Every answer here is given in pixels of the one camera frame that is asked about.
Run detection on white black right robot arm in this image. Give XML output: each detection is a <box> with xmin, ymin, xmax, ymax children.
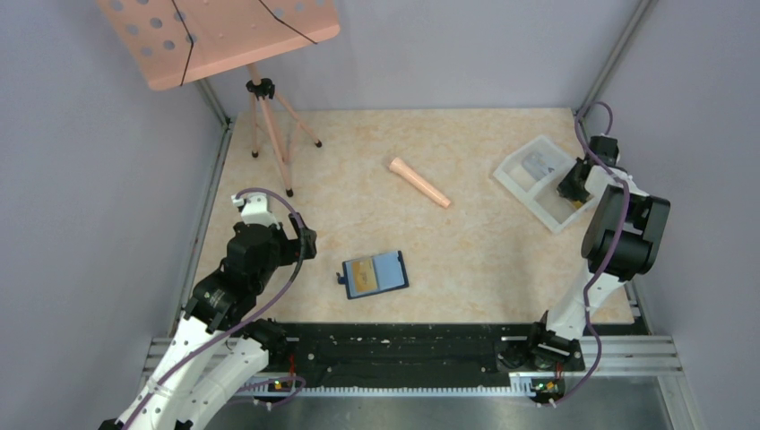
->
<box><xmin>498</xmin><ymin>134</ymin><xmax>671</xmax><ymax>371</ymax></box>

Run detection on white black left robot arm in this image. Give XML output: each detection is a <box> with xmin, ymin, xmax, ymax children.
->
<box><xmin>100</xmin><ymin>212</ymin><xmax>316</xmax><ymax>429</ymax></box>

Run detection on silver card in tray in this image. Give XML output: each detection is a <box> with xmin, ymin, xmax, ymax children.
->
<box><xmin>521</xmin><ymin>151</ymin><xmax>557</xmax><ymax>181</ymax></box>

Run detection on white plastic divided tray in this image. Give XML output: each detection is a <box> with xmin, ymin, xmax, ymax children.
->
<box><xmin>492</xmin><ymin>135</ymin><xmax>599</xmax><ymax>234</ymax></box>

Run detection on pink tapered stick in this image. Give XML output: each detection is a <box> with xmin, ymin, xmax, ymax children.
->
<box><xmin>388</xmin><ymin>157</ymin><xmax>451</xmax><ymax>209</ymax></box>

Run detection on pink music stand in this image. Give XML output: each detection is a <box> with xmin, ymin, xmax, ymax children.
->
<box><xmin>98</xmin><ymin>0</ymin><xmax>341</xmax><ymax>196</ymax></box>

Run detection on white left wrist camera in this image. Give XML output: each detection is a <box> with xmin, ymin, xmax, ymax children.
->
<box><xmin>231</xmin><ymin>193</ymin><xmax>278</xmax><ymax>228</ymax></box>

